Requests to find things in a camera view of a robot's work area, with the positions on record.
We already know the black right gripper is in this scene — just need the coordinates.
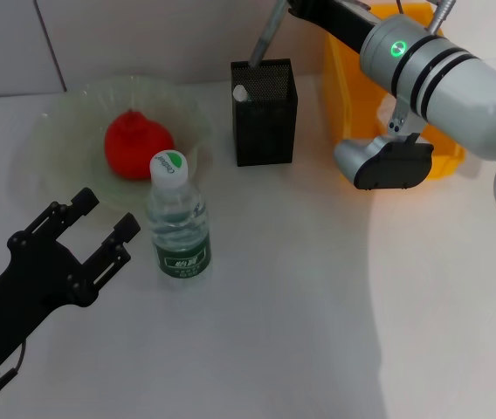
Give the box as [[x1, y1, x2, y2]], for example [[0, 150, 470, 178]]
[[286, 0, 383, 57]]

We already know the green glass fruit plate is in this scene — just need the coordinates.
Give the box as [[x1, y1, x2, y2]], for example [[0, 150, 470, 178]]
[[10, 74, 217, 228]]

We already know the grey marker pen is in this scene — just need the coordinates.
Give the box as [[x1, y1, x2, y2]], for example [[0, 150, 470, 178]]
[[249, 0, 289, 70]]

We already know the right arm metal cable connector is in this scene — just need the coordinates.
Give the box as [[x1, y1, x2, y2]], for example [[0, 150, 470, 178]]
[[424, 0, 458, 35]]

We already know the red tomato-shaped toy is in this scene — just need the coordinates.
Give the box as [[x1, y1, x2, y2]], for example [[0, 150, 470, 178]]
[[102, 108, 176, 182]]

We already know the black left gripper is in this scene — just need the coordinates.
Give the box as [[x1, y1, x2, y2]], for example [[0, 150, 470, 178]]
[[0, 187, 143, 367]]

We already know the black mesh pen holder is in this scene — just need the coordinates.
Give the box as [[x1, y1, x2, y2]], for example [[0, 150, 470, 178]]
[[230, 58, 298, 168]]

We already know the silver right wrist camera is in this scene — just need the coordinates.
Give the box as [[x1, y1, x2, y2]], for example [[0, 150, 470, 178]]
[[333, 98, 436, 192]]

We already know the yellow plastic bin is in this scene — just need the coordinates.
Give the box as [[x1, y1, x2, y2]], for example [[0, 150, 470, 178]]
[[322, 3, 467, 181]]

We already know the green label water bottle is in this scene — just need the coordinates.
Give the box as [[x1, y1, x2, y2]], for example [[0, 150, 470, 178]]
[[146, 149, 212, 280]]

